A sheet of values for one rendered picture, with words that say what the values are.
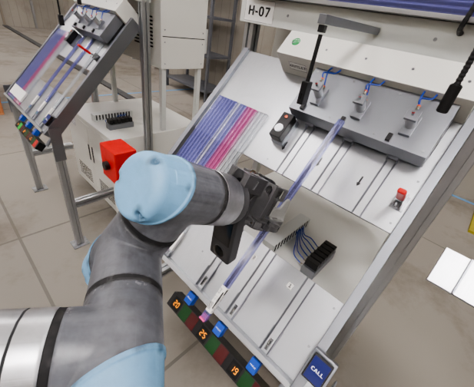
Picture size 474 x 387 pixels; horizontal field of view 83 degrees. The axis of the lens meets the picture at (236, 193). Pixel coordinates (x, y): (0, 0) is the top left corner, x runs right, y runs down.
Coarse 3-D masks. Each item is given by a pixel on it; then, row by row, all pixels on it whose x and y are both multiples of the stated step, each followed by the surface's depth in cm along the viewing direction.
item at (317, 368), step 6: (312, 360) 52; (318, 360) 51; (312, 366) 51; (318, 366) 51; (324, 366) 50; (306, 372) 51; (312, 372) 51; (318, 372) 50; (324, 372) 50; (312, 378) 51; (318, 378) 50; (324, 378) 50; (318, 384) 50
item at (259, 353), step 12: (168, 264) 75; (180, 276) 72; (192, 288) 69; (204, 300) 67; (216, 312) 65; (228, 324) 62; (240, 336) 60; (252, 348) 59; (264, 360) 57; (276, 372) 55; (288, 384) 54
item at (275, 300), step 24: (192, 240) 77; (240, 240) 71; (192, 264) 74; (216, 264) 71; (264, 264) 66; (288, 264) 64; (216, 288) 69; (240, 288) 66; (264, 288) 64; (288, 288) 62; (312, 288) 60; (240, 312) 65; (264, 312) 62; (288, 312) 60; (312, 312) 58; (336, 312) 57; (264, 336) 61; (288, 336) 59; (312, 336) 57; (288, 360) 57
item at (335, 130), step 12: (336, 132) 57; (324, 144) 57; (312, 168) 57; (300, 180) 56; (288, 192) 56; (252, 252) 55; (240, 264) 55; (228, 276) 55; (228, 288) 55; (204, 312) 55
